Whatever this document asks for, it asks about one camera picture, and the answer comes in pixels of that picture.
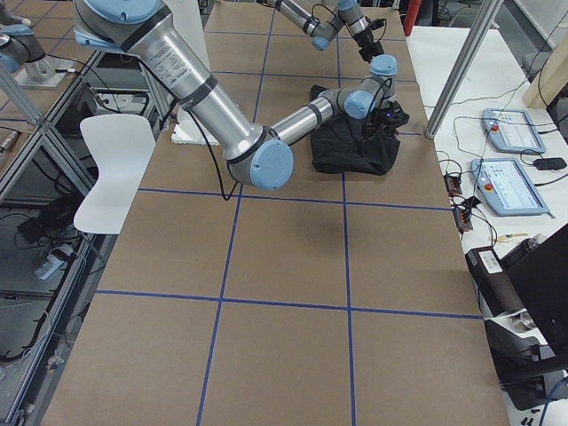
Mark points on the black printer device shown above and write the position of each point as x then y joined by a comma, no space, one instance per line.
535,284

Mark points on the black graphic t-shirt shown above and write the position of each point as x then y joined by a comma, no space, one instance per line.
349,143

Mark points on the white plastic chair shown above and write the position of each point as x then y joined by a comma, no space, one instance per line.
121,145

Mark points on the black computer mouse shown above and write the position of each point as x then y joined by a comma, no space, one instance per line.
551,163

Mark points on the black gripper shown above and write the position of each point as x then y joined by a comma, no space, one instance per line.
381,116
368,46

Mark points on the teach pendant tablet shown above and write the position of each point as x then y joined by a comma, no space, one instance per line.
512,131
506,189

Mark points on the far teach pendant tablet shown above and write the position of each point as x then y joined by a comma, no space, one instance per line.
512,131

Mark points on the aluminium frame post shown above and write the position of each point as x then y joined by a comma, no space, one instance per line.
472,43

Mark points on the near teach pendant tablet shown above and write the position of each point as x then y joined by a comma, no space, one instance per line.
506,189

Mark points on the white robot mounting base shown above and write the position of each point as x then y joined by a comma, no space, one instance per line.
187,22

